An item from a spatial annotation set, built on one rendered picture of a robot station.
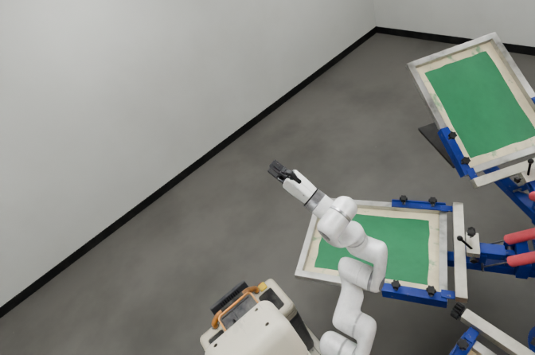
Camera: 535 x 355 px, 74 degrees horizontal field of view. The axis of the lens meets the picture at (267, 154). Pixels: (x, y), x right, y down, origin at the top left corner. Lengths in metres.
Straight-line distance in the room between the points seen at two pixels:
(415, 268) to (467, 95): 1.11
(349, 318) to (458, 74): 1.71
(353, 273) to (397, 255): 0.83
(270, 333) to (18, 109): 3.38
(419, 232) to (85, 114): 3.22
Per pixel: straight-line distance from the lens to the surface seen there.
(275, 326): 0.89
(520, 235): 2.14
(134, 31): 4.00
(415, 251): 2.20
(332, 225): 1.08
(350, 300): 1.43
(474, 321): 1.95
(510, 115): 2.56
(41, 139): 4.02
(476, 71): 2.63
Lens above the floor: 2.82
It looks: 39 degrees down
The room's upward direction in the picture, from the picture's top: 21 degrees counter-clockwise
